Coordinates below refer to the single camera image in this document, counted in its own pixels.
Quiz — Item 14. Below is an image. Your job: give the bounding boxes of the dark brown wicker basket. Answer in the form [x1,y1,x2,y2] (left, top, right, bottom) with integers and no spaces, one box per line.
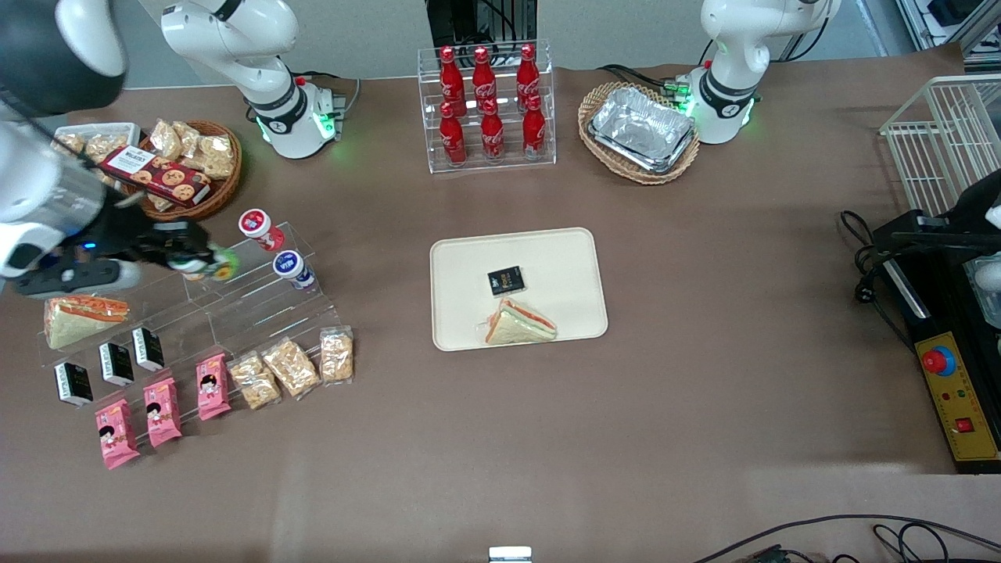
[121,120,243,224]

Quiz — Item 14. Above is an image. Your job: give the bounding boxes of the clear acrylic bottle rack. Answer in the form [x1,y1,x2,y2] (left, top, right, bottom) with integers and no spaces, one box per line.
[417,41,558,174]

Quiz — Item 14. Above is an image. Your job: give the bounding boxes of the red cookie box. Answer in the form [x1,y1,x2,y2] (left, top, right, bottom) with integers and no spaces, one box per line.
[99,145,212,208]

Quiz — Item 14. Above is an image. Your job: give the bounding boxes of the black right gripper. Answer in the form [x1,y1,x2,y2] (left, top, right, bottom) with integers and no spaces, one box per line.
[78,199,220,273]

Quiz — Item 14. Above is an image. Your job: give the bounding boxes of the small black white box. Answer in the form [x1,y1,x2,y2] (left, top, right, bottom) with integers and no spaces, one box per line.
[99,342,135,387]
[53,361,94,408]
[131,327,166,372]

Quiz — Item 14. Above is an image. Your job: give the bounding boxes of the clear acrylic tiered stand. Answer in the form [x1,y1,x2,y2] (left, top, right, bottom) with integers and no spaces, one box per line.
[35,221,343,443]

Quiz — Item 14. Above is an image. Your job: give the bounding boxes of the grey black base cable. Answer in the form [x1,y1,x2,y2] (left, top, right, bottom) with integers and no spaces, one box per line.
[293,70,362,118]

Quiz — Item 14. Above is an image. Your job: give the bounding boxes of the wrapped triangle sandwich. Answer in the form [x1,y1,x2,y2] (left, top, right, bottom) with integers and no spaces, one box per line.
[43,295,131,350]
[474,297,558,346]

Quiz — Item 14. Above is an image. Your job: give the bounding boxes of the pink snack packet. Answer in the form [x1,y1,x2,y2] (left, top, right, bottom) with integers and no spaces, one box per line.
[95,400,142,470]
[143,378,183,448]
[196,353,232,421]

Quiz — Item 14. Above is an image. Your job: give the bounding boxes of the black cable bundle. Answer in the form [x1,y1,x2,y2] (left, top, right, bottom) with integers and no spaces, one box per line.
[598,63,689,99]

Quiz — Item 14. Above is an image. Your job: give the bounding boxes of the black yellow control box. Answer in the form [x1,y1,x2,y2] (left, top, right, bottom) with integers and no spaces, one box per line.
[872,210,1001,474]

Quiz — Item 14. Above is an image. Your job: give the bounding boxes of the red cola bottle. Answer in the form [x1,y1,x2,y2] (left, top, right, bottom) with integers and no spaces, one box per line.
[522,94,547,160]
[439,45,467,118]
[516,43,540,106]
[479,98,506,163]
[472,47,497,110]
[439,102,468,167]

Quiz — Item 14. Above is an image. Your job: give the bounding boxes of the clear bag of crackers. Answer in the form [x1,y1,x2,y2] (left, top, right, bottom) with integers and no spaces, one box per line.
[319,326,354,385]
[261,337,321,400]
[228,351,282,411]

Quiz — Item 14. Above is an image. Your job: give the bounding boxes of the looped black cable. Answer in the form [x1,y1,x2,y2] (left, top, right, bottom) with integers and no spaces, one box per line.
[872,522,967,563]

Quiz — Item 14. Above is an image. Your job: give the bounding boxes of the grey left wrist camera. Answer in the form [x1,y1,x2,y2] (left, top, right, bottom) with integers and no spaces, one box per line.
[963,258,1001,329]

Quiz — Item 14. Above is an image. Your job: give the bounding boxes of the white rectangular snack tray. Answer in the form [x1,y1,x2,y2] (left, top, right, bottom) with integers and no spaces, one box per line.
[51,123,143,196]

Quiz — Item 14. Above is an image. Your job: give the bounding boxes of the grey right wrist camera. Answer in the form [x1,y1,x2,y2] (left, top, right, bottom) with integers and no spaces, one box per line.
[14,260,143,299]

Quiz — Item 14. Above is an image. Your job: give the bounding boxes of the white wire basket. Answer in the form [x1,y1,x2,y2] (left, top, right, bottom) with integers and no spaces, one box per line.
[880,74,1001,218]

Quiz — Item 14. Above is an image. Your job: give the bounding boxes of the black cable with plug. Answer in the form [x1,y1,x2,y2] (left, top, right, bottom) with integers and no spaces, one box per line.
[839,210,916,349]

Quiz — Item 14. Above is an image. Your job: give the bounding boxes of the blue gum jar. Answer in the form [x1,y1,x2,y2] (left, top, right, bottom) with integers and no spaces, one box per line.
[273,250,317,291]

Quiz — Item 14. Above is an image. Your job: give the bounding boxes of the light tan wicker basket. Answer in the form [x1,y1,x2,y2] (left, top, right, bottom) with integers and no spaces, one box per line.
[577,81,701,186]

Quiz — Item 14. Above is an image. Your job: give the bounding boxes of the aluminium frame structure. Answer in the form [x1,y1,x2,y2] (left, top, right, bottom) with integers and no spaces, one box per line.
[895,0,1001,56]

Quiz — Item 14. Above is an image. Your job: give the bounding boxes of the stacked aluminium foil trays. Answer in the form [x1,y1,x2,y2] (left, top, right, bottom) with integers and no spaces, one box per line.
[588,86,697,174]

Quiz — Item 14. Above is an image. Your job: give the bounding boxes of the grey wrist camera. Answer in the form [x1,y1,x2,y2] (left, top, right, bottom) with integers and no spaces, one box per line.
[963,258,1001,329]
[14,260,143,299]

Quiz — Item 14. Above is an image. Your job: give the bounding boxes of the beige plastic tray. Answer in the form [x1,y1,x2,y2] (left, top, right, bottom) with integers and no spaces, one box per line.
[429,227,609,353]

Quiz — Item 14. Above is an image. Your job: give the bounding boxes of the small black snack packet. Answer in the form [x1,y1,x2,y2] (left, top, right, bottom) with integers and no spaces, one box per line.
[486,266,526,298]

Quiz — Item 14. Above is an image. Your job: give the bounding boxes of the long black cable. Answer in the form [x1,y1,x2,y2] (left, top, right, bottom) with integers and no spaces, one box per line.
[692,514,1001,563]

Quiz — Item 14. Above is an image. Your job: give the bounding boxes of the green lid yogurt cup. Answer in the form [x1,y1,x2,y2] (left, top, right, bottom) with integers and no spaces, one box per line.
[182,245,237,283]

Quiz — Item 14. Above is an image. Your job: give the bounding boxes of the red lid yogurt cup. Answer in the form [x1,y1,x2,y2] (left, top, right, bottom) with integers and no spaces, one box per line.
[239,208,285,252]

